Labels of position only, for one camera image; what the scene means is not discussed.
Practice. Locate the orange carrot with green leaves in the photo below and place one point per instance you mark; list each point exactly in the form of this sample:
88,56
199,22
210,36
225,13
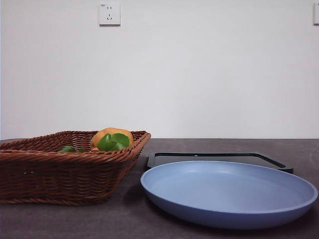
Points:
112,142

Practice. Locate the blue round plate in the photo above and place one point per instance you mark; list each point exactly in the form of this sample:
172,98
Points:
224,194

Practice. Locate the yellow-brown potato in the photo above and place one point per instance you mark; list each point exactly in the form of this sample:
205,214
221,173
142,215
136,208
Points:
104,132

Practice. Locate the black rectangular tray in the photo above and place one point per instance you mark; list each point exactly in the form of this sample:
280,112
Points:
224,157

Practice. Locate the small green vegetable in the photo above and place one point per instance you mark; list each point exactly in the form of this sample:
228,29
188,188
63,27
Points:
66,149

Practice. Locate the brown wicker basket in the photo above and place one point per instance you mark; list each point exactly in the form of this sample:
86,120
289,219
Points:
62,179

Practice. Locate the white wall socket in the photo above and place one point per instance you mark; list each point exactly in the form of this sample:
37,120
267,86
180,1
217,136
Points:
109,14

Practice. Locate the white wall plate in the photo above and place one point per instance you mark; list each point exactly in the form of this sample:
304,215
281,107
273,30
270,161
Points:
316,14

